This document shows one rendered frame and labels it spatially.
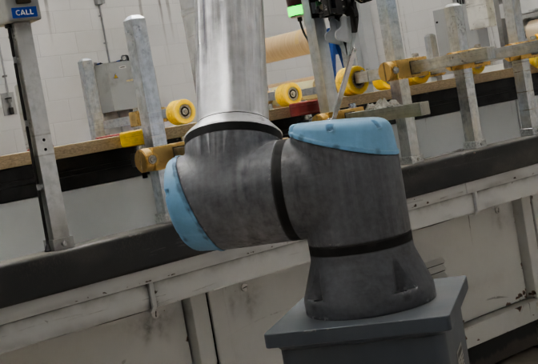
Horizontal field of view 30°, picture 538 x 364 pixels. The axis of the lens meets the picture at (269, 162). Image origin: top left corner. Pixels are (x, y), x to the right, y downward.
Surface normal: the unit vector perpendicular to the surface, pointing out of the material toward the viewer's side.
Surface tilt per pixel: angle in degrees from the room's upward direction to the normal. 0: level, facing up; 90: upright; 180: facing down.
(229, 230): 125
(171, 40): 90
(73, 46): 90
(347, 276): 70
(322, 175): 84
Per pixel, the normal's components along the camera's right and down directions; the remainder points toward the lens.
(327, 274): -0.69, -0.19
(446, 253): 0.61, -0.06
